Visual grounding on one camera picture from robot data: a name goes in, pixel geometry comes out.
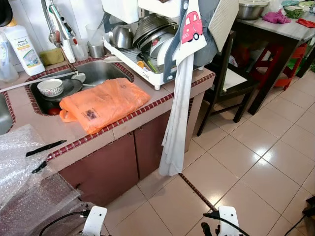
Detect red plastic stool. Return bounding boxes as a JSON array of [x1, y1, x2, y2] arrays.
[[251, 43, 308, 90]]

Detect short black strip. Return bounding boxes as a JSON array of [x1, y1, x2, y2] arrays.
[[31, 161, 48, 174]]

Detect white patterned bowl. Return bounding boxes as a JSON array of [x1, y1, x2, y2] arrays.
[[37, 79, 64, 97]]

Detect green sponge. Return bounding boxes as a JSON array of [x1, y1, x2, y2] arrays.
[[39, 48, 65, 67]]

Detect black wooden chair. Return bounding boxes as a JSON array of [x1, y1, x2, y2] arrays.
[[197, 30, 261, 137]]

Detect narrow maroon cabinet door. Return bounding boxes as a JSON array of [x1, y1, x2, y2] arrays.
[[134, 111, 171, 180]]

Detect stacked steel dishes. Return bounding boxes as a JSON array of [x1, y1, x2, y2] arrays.
[[132, 13, 179, 52]]

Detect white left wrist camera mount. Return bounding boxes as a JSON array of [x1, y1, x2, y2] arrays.
[[81, 206, 108, 236]]

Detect red cloth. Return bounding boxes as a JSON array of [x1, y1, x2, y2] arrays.
[[296, 18, 315, 28]]

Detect magenta cloth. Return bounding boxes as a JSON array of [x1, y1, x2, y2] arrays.
[[262, 9, 292, 24]]

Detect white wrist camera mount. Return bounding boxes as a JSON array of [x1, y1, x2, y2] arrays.
[[218, 206, 241, 236], [81, 206, 108, 236]]

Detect steel cup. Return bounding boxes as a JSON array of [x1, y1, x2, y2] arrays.
[[88, 42, 105, 59]]

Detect steel mixing bowl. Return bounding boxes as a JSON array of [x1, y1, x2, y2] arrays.
[[238, 0, 270, 21]]

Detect white grey dish rack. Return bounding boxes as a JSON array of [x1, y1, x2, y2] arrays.
[[102, 0, 220, 90]]

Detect chrome faucet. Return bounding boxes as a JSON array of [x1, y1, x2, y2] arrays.
[[41, 0, 77, 64]]

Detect dark table grey top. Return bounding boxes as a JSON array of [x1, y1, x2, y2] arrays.
[[231, 10, 315, 116]]

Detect dark round plate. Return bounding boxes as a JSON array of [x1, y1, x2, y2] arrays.
[[42, 79, 84, 101]]

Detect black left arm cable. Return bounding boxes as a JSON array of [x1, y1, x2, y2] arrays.
[[38, 209, 92, 236]]

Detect long black strip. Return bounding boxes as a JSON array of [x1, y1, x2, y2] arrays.
[[26, 140, 67, 158]]

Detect white perforated board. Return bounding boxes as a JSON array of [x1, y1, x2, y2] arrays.
[[208, 0, 240, 52]]

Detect clear drinking glass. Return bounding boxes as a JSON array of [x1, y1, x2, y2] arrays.
[[85, 23, 105, 47]]

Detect white towel red car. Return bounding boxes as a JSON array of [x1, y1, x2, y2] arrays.
[[158, 0, 207, 177]]

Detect clear plastic cup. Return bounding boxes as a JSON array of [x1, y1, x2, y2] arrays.
[[0, 32, 19, 83]]

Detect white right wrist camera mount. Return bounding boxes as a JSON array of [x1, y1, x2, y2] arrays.
[[218, 206, 241, 236]]

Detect steel sink basin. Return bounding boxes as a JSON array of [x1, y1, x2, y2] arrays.
[[29, 60, 134, 117], [0, 92, 15, 136]]

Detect clear bubble wrap sheet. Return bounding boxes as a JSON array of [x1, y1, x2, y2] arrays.
[[0, 124, 84, 236]]

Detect black hanging pan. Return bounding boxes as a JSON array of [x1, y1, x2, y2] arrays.
[[0, 0, 13, 28]]

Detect white detergent bottle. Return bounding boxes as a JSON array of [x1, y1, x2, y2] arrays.
[[4, 20, 46, 77]]

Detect orange plastic bag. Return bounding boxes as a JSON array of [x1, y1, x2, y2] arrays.
[[59, 77, 151, 135]]

